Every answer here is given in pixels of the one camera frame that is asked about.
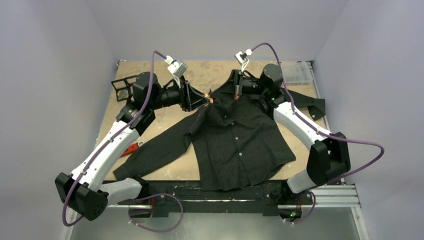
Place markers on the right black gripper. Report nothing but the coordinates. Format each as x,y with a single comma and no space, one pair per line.
236,84

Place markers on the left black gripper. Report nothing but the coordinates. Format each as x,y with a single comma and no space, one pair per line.
189,102

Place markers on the black pinstriped shirt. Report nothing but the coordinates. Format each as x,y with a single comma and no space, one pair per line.
236,145

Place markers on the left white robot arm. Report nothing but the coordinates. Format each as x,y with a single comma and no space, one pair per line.
83,190

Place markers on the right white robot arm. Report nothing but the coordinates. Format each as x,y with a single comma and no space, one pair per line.
328,152

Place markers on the clear plastic organizer box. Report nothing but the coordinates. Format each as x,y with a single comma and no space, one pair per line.
297,72

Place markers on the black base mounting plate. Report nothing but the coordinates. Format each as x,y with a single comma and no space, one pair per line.
269,199

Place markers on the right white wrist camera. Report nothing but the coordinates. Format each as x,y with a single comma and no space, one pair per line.
242,58

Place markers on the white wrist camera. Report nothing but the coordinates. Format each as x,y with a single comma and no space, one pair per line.
242,58
176,68

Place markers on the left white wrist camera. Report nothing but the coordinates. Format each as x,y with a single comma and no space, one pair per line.
176,68

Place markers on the black display frame box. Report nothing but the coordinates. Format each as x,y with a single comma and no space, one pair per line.
124,87

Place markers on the red handled adjustable wrench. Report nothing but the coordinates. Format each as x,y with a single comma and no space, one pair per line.
132,148

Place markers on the aluminium rail frame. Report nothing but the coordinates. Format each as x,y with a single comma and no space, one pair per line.
335,214

